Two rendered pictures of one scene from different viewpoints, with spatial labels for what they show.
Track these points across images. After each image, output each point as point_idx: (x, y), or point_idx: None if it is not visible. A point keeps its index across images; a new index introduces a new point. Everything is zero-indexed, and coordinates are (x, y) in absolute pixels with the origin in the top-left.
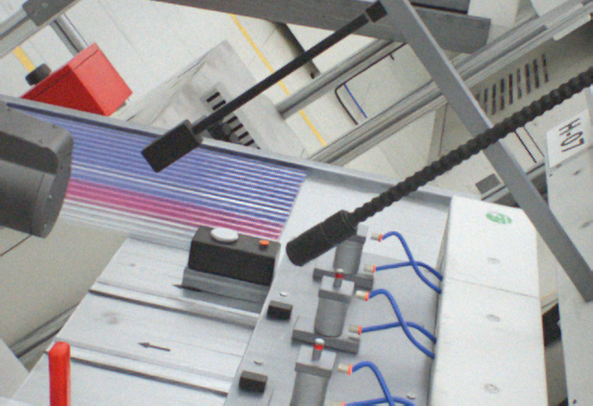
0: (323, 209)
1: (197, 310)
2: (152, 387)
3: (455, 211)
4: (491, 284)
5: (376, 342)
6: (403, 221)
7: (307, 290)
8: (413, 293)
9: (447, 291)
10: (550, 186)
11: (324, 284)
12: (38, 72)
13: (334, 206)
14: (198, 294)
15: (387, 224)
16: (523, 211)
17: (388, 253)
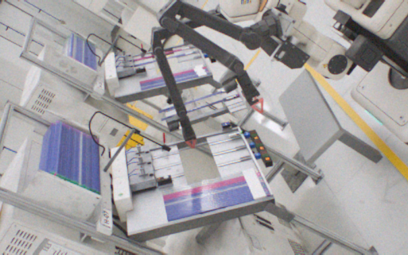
0: (160, 214)
1: None
2: (164, 164)
3: (128, 191)
4: (120, 177)
5: (135, 165)
6: (143, 220)
7: (147, 168)
8: (132, 177)
9: (126, 172)
10: (110, 205)
11: (141, 155)
12: None
13: (158, 216)
14: None
15: (146, 217)
16: (116, 199)
17: (143, 208)
